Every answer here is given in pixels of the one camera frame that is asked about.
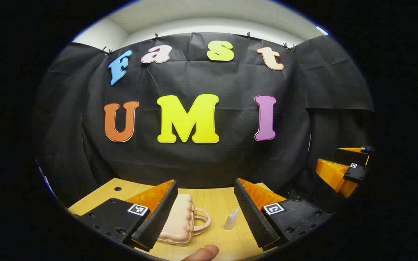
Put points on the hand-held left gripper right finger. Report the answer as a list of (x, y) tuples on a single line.
[(252, 217)]

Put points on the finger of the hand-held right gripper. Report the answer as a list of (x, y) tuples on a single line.
[(352, 157), (357, 173)]

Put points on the beige pink suitcase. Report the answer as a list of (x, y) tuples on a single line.
[(180, 217)]

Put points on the ceiling light panel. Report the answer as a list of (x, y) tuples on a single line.
[(322, 30)]

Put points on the white squeeze tube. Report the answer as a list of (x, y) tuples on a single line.
[(231, 219)]

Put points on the black backdrop cloth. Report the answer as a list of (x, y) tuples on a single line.
[(194, 163)]

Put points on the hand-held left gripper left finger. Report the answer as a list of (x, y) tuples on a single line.
[(160, 217)]

